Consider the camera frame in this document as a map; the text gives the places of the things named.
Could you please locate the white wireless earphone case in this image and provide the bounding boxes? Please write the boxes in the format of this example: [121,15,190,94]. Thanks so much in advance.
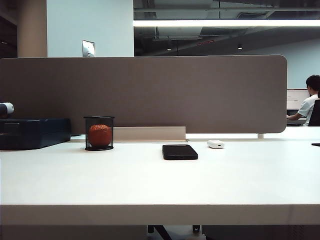
[207,139,225,150]

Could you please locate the dark blue plastic case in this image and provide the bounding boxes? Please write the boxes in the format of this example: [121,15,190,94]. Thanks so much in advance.
[0,117,73,151]

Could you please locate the grey desk partition screen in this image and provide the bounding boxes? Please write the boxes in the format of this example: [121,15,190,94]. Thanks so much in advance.
[0,54,288,135]

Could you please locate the black smartphone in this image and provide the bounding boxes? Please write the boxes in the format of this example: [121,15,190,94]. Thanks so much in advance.
[162,144,199,161]

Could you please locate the orange ball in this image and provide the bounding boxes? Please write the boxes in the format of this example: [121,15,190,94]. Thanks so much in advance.
[88,124,113,147]

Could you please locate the black mesh pen holder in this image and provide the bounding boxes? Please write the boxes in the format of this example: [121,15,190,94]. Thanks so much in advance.
[83,115,116,152]

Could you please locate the black under-desk strut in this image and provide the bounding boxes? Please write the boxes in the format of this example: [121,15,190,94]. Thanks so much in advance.
[146,224,174,240]

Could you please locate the white ceiling strip light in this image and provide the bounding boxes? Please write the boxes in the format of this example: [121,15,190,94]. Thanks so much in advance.
[132,19,320,28]

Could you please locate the computer monitor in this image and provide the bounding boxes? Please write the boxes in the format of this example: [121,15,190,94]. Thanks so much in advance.
[286,88,311,111]

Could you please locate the person in white shirt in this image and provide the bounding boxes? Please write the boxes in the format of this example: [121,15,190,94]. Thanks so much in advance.
[286,74,320,124]

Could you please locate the white and blue cylinder device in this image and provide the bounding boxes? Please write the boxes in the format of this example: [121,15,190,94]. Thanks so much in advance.
[0,101,16,119]

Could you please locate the black office chair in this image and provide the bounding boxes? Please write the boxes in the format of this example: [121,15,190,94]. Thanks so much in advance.
[308,99,320,127]

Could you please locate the beige cable tray box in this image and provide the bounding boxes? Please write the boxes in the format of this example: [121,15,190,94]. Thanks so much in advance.
[112,126,187,143]

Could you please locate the metal wall plate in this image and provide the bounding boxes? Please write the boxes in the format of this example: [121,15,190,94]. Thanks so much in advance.
[81,39,96,58]

